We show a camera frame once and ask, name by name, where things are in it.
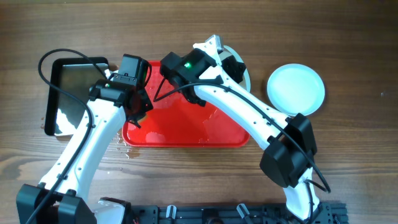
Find white plate top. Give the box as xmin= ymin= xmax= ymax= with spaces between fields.
xmin=219 ymin=45 xmax=251 ymax=92

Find white plate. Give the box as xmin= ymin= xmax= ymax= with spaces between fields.
xmin=219 ymin=45 xmax=251 ymax=92
xmin=266 ymin=63 xmax=326 ymax=116

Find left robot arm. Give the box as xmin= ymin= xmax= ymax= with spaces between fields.
xmin=16 ymin=54 xmax=153 ymax=223

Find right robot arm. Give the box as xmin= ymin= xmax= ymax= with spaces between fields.
xmin=160 ymin=41 xmax=330 ymax=223

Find red plastic tray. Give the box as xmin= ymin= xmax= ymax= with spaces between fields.
xmin=121 ymin=60 xmax=251 ymax=148

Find black water tray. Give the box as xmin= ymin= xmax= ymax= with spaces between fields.
xmin=44 ymin=57 xmax=109 ymax=136

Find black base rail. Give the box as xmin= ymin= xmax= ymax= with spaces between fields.
xmin=93 ymin=202 xmax=348 ymax=224

